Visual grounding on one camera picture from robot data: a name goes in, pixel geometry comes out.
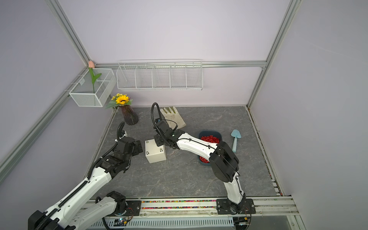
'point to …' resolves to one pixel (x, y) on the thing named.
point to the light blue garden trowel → (236, 133)
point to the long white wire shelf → (160, 74)
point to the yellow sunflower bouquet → (119, 99)
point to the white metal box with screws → (154, 153)
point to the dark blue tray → (217, 133)
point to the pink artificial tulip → (94, 78)
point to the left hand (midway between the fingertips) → (131, 145)
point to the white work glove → (170, 113)
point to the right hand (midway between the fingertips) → (158, 136)
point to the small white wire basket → (83, 94)
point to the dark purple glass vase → (131, 117)
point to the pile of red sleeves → (211, 138)
